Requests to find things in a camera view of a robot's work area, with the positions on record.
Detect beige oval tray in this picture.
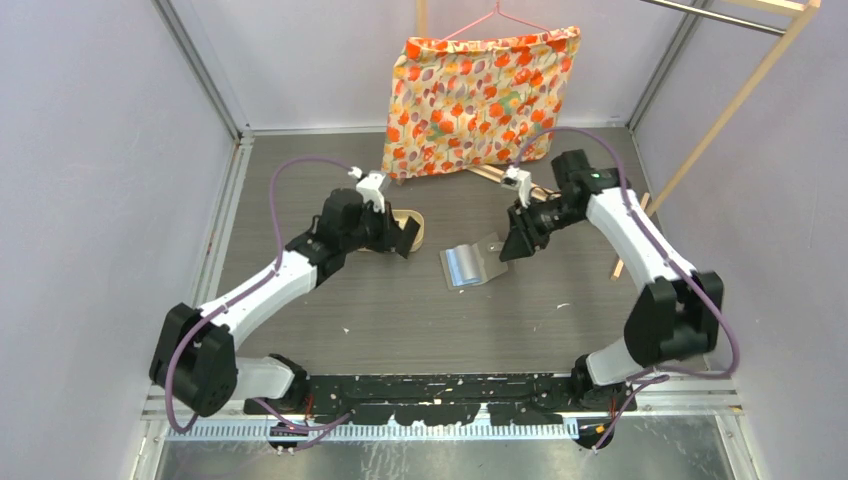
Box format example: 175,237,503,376
358,209,425,258

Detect wooden rack frame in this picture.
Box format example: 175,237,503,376
415,0,823,283

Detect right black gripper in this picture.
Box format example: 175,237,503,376
500,195,583,262

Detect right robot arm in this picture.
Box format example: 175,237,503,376
499,150,724,411

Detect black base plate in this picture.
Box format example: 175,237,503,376
266,373,629,426

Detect aluminium front rail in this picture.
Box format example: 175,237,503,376
142,373,744,448

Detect pink wire hanger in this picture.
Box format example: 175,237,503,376
441,1,549,41

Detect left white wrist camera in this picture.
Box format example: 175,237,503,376
347,167,389,213

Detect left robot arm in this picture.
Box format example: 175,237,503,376
149,188,424,417

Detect floral fabric bag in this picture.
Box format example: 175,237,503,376
381,26,581,179

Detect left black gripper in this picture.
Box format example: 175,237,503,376
342,200,406,255

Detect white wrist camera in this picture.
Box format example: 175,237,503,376
499,165,533,208
347,167,389,213

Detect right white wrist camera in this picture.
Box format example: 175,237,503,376
499,165,533,208

